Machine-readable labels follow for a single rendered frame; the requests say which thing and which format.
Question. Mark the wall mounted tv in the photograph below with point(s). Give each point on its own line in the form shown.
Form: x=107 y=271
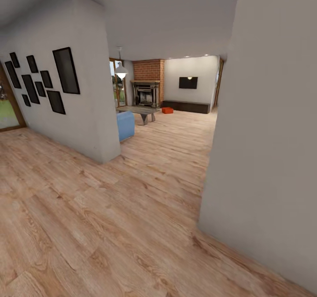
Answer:
x=188 y=82

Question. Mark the room light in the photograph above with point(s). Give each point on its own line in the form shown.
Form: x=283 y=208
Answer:
x=120 y=69

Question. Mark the storage box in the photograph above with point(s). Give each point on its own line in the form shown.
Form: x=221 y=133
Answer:
x=167 y=110

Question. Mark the sofa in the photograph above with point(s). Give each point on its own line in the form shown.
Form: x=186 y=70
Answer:
x=126 y=125

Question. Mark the wood fireplace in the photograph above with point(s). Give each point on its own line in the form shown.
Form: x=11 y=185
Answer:
x=146 y=94

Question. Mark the cabinet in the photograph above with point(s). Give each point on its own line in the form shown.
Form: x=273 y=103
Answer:
x=187 y=106

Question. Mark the coffee table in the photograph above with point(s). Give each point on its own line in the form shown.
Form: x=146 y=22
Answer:
x=142 y=111

